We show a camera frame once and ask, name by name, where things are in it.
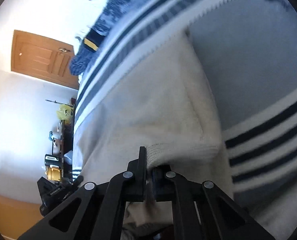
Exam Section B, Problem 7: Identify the yellow black box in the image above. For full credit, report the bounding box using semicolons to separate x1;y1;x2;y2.
44;154;63;181

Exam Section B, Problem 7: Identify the yellow plastic bag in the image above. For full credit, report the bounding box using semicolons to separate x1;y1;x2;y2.
56;105;74;124

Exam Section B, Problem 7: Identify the beige knit garment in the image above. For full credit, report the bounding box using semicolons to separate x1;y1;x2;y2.
73;29;227;230

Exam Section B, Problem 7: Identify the orange wooden furniture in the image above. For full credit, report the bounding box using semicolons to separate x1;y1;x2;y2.
0;196;43;239

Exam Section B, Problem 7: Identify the white navy striped bedspread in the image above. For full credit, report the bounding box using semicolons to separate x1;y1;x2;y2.
74;0;297;239

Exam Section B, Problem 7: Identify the brown wooden door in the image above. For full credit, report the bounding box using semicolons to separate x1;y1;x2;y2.
11;30;79;89

